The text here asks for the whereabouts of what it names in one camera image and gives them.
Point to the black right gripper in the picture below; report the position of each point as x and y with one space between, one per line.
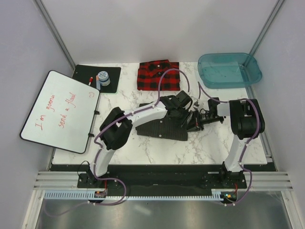
195 123

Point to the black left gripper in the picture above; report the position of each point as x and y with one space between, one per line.
182 121

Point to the dark grey pinstripe shirt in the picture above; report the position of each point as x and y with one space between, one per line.
163 128

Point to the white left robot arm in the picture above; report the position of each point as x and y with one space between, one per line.
117 126

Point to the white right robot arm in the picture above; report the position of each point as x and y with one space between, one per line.
246 121

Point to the red black plaid shirt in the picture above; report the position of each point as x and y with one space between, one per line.
149 74

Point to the teal transparent plastic bin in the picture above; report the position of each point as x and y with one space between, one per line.
228 70

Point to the small blue white jar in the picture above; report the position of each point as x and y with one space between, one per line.
104 79

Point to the blue pink eraser stick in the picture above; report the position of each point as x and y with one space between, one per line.
98 85

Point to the black mat green edge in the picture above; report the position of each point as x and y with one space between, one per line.
83 73

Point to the white whiteboard with red writing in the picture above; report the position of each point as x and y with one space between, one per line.
62 114

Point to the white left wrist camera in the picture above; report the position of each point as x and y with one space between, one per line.
195 103

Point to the light blue cable duct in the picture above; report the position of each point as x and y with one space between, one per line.
103 195

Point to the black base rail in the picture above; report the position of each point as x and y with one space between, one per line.
163 179

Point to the aluminium frame post right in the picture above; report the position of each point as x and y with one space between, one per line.
267 25

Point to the aluminium frame post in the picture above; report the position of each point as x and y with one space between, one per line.
54 31
267 25

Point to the aluminium frame post left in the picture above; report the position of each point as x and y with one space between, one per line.
54 31

